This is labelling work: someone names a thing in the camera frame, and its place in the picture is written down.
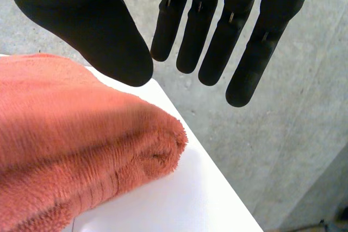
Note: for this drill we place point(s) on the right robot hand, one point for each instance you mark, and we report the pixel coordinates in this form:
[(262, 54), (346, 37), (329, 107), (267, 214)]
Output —
[(89, 22)]

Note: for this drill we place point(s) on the coral towel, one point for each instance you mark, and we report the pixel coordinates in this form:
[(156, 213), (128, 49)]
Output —
[(76, 139)]

